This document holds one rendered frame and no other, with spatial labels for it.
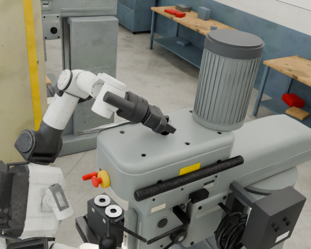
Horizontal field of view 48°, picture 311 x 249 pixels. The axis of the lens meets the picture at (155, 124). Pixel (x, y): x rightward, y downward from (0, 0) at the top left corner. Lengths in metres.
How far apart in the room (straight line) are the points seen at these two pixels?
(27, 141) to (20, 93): 1.55
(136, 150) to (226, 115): 0.35
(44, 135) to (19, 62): 1.47
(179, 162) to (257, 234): 0.39
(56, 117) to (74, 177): 2.64
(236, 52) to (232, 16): 5.75
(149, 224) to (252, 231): 0.37
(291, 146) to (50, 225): 1.07
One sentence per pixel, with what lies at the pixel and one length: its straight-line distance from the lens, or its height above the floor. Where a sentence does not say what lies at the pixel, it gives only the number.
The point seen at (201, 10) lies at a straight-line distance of 7.08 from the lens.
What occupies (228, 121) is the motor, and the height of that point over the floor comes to 1.93.
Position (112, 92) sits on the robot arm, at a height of 2.07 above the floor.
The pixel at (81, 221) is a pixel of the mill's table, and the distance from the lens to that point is 2.18.
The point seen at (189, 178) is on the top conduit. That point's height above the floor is 1.80.
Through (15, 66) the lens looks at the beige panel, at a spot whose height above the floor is 1.48.
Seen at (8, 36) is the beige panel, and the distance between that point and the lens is 2.73.
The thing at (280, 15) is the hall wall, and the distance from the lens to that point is 6.20.
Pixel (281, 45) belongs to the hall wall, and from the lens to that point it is 6.19.
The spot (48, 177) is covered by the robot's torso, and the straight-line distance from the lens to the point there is 1.41.
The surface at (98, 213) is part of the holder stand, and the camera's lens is 1.96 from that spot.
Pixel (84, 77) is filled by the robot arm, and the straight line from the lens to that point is 1.24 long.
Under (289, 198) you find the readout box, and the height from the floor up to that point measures 1.73.
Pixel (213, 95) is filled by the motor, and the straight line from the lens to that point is 1.24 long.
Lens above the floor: 2.55
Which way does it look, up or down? 31 degrees down
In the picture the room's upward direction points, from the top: 6 degrees clockwise
